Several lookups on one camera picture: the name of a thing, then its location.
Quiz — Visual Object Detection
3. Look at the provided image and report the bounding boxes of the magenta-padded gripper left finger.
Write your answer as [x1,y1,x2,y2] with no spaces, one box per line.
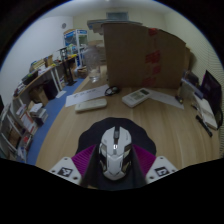
[48,144,101,191]

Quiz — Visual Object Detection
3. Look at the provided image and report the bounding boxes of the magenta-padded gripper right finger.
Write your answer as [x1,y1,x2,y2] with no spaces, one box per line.
[127,144,179,188]

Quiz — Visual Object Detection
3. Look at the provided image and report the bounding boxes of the white and black computer mouse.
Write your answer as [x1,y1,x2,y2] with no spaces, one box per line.
[98,125,133,182]

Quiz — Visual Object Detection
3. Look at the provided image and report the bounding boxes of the black mouse pad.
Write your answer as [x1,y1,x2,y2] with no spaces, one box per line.
[76,116,157,157]

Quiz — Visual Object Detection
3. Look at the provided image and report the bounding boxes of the black marker pen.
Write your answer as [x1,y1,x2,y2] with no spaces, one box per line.
[195,114,214,138]

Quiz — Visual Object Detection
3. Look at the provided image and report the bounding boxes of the flat white rectangular device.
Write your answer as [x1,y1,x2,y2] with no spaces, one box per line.
[74,97,109,113]

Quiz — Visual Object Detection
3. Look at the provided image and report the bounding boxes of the bookshelf unit with books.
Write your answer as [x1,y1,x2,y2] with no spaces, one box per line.
[0,99,50,164]

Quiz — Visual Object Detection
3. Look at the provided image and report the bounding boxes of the white paper sheet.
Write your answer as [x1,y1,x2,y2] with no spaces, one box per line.
[146,88,185,111]
[64,83,111,108]

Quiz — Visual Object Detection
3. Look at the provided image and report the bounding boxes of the white remote control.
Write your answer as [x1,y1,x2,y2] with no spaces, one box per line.
[121,87,153,109]

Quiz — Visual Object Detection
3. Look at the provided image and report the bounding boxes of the small black gadget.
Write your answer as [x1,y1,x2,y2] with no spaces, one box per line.
[174,94,185,105]

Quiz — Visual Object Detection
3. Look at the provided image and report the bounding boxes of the white open book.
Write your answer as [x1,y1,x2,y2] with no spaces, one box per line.
[192,94,220,131]

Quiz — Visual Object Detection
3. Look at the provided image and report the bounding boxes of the clear plastic container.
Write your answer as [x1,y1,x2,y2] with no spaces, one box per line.
[179,79,198,100]

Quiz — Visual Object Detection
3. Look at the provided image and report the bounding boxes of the wooden side desk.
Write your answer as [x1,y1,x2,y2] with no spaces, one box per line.
[12,54,80,108]

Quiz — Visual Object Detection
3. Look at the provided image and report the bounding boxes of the clear plastic jar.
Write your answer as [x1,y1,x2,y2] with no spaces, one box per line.
[82,44,102,84]

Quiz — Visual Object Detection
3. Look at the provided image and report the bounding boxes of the large brown cardboard box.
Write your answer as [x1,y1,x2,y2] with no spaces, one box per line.
[87,18,187,90]

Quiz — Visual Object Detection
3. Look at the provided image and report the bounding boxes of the glass-door display fridge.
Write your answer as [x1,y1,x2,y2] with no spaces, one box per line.
[63,28,89,68]

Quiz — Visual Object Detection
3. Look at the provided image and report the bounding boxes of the coiled black cable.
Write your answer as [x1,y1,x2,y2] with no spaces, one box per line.
[104,85,121,97]

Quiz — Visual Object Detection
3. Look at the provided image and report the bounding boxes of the grey wall-mounted panel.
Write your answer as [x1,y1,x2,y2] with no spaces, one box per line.
[105,11,130,21]

